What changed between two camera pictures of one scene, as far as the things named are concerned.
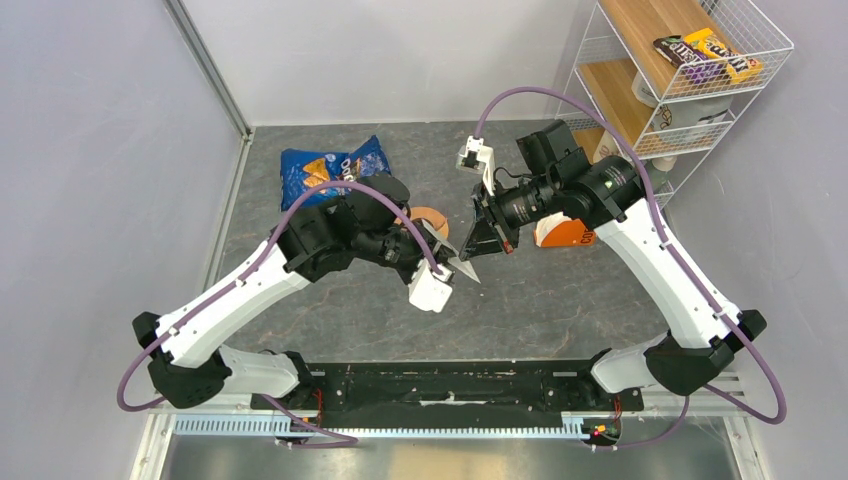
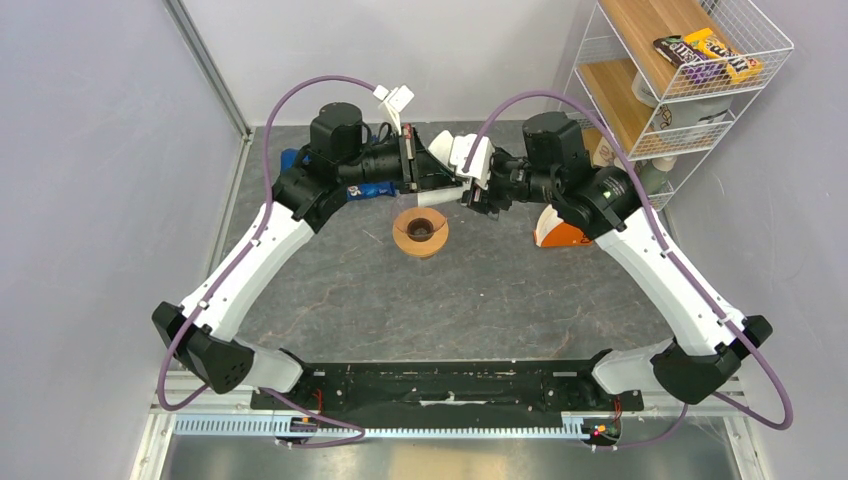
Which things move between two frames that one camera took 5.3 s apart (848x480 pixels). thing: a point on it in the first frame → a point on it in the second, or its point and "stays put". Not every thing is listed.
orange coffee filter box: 557,230 stays put
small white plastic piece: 455,260 → 443,148
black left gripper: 439,252 → 419,169
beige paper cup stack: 607,146 stays put
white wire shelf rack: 673,74 stays put
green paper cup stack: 657,172 stays put
